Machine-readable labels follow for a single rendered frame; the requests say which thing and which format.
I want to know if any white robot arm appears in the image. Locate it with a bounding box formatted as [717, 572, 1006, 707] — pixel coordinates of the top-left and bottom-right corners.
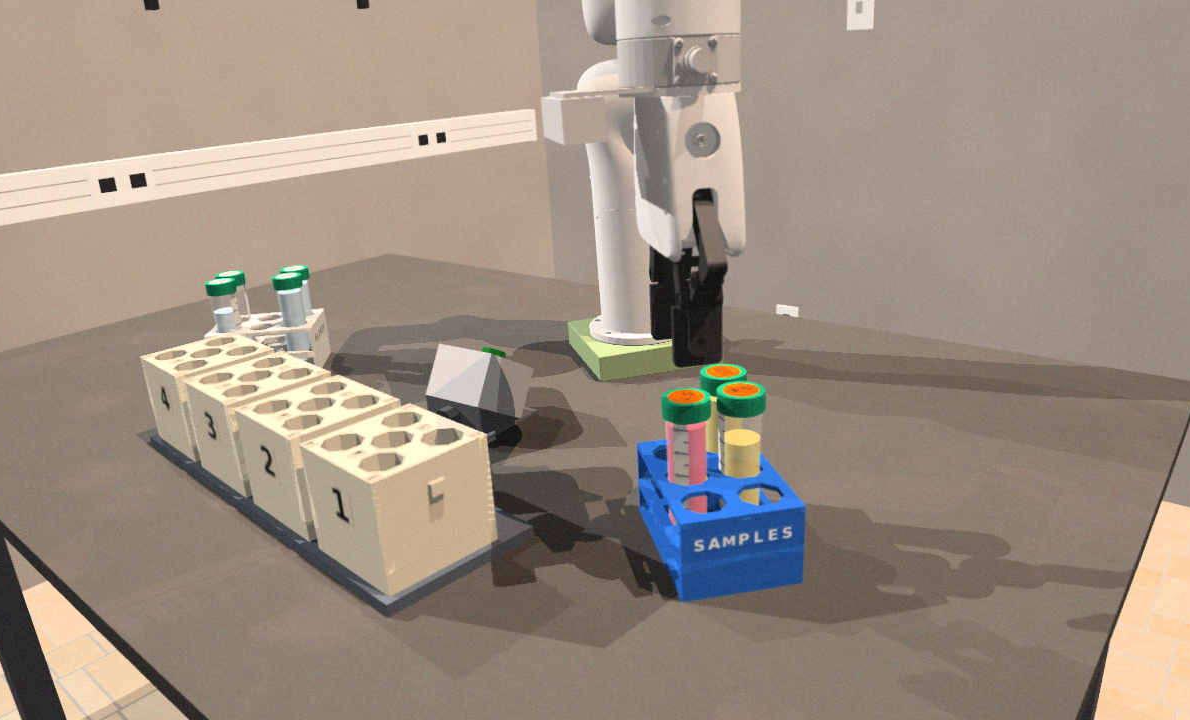
[541, 0, 741, 346]

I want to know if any cream tube rack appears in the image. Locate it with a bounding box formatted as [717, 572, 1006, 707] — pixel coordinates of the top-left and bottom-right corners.
[234, 309, 331, 368]

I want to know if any blue tube rack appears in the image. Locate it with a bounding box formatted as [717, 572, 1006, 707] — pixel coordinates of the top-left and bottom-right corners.
[637, 439, 806, 602]

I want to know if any cream bucket adapter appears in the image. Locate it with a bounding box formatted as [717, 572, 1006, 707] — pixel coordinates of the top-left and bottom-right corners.
[299, 403, 497, 597]
[140, 332, 274, 462]
[234, 375, 401, 541]
[182, 352, 331, 497]

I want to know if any sample tube s5 with green cap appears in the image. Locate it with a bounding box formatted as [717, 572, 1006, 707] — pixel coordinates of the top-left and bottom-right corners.
[700, 364, 747, 453]

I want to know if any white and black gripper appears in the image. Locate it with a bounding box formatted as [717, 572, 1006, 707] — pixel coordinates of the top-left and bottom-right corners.
[619, 82, 746, 368]

